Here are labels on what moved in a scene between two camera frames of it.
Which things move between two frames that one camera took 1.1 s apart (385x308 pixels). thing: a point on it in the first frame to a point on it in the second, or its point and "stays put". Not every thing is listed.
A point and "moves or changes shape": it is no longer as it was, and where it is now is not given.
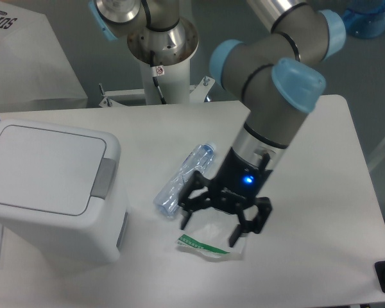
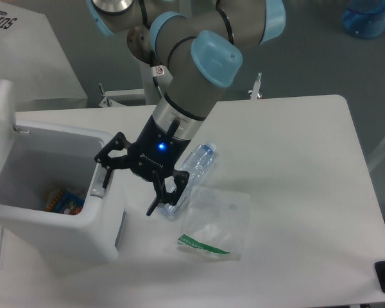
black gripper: (240, 178) to (154, 153)
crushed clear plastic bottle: (167, 201) stays put
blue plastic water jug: (368, 18) stays put
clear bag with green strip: (209, 232) stays put
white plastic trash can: (54, 188) moves or changes shape
